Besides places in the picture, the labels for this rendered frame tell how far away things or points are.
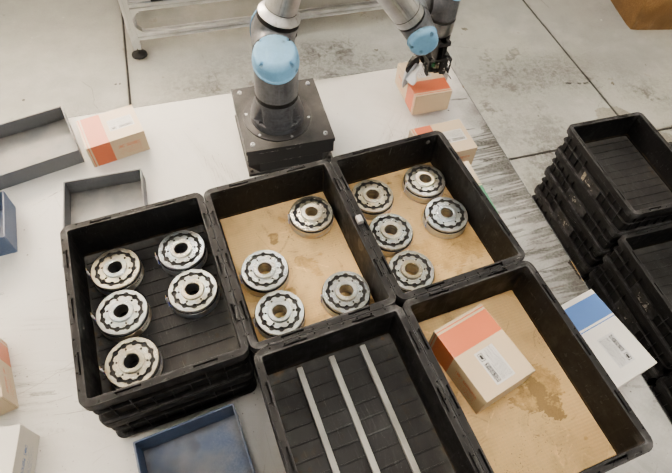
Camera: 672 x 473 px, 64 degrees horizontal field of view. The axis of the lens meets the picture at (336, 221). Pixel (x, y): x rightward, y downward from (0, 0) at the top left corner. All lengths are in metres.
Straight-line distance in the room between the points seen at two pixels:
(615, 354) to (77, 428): 1.15
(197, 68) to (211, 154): 1.47
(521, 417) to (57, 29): 3.09
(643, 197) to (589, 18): 1.92
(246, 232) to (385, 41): 2.13
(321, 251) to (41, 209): 0.78
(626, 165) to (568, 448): 1.24
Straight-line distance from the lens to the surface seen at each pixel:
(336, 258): 1.22
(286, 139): 1.48
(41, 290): 1.47
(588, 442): 1.19
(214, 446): 1.21
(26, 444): 1.27
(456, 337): 1.08
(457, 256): 1.27
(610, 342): 1.34
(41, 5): 3.76
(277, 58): 1.38
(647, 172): 2.17
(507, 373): 1.09
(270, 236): 1.25
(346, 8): 3.21
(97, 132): 1.65
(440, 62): 1.64
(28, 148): 1.78
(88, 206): 1.57
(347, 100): 1.76
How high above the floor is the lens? 1.87
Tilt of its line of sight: 54 degrees down
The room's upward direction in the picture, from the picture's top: 4 degrees clockwise
